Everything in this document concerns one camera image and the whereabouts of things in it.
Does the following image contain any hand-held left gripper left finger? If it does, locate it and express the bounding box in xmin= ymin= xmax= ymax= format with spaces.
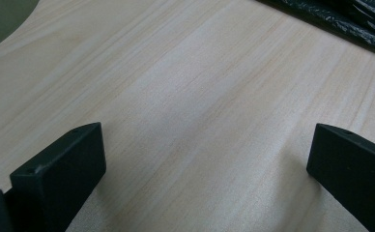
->
xmin=4 ymin=122 xmax=107 ymax=232

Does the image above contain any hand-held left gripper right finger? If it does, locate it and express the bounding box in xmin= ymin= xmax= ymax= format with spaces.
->
xmin=305 ymin=123 xmax=375 ymax=232

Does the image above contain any black plastic trash bag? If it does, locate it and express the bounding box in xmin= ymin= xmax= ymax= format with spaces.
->
xmin=256 ymin=0 xmax=375 ymax=61

